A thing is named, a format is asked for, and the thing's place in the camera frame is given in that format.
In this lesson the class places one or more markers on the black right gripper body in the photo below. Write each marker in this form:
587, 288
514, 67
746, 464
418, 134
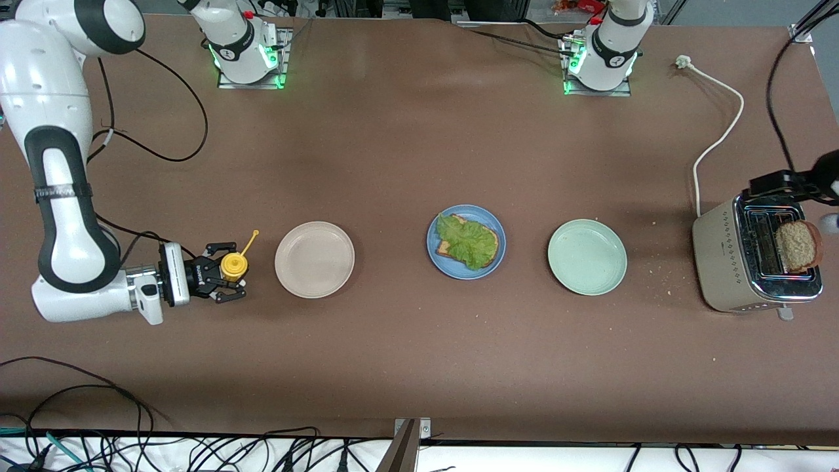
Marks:
196, 274

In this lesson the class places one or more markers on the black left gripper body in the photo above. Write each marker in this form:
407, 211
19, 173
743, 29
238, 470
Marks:
819, 176

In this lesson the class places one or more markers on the yellow mustard squeeze bottle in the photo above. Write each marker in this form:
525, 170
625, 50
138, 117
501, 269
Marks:
234, 265

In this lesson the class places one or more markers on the rounded brown bread slice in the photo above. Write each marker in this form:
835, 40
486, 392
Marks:
798, 246

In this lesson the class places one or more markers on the square brown bread slice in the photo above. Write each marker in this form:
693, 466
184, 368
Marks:
444, 250

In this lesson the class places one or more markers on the green lettuce leaf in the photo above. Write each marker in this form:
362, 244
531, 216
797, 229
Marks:
468, 242

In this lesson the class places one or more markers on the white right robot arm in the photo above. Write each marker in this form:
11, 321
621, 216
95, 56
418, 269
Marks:
62, 216

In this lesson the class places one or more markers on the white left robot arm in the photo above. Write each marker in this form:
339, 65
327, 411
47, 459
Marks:
613, 46

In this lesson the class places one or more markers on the beige round plate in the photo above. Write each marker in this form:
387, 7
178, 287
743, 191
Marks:
314, 260

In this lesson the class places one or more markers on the green round plate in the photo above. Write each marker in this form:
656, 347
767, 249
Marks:
587, 257

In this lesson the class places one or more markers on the blue round plate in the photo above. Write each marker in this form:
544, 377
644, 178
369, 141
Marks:
459, 273

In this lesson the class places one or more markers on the beige chrome toaster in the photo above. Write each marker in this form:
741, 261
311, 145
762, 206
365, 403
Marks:
721, 262

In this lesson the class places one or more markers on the red package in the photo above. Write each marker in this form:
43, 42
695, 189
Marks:
580, 6

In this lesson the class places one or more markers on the aluminium frame profile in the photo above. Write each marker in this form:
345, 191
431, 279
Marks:
809, 23

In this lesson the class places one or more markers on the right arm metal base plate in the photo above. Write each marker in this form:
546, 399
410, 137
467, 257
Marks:
252, 86

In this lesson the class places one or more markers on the metal table edge bracket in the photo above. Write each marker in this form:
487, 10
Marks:
403, 452

